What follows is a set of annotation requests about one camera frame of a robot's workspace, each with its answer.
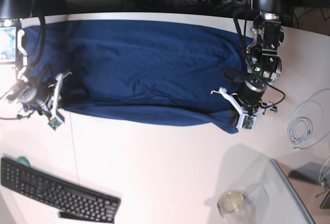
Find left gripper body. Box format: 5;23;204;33
237;80;268;105

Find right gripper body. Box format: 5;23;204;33
16;81;54;109

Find dark blue t-shirt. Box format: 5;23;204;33
30;20;243;134

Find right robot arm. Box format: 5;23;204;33
1;0;53;119

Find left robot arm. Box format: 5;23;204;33
218;0;292;131

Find green tape roll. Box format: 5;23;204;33
16;156;30;168

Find clear tape roll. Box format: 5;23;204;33
217;190;245;217

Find black computer keyboard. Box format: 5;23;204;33
1;157;121;220

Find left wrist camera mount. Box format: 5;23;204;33
210;87;278;131

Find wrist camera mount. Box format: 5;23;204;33
210;87;278;131
18;71;73;132

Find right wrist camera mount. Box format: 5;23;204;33
18;71;73;132

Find light blue coiled cable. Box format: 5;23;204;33
287;88;330;150

